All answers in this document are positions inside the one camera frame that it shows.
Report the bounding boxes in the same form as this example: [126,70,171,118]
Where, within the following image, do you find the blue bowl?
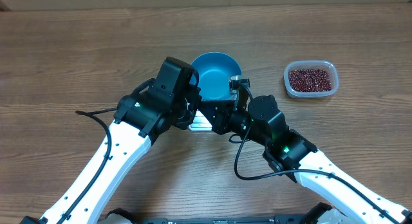
[191,52,242,101]

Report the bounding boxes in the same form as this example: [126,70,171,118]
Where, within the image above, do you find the red beans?
[288,69,332,92]

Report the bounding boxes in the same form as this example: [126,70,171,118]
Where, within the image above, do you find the white kitchen scale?
[189,110,212,131]

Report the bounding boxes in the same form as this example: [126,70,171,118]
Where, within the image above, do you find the clear plastic container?
[284,60,339,98]

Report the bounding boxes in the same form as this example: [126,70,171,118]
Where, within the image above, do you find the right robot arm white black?
[199,95,411,223]

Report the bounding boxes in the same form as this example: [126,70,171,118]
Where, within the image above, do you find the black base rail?
[137,214,304,224]

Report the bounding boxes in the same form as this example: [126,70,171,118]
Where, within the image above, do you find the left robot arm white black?
[22,57,201,223]

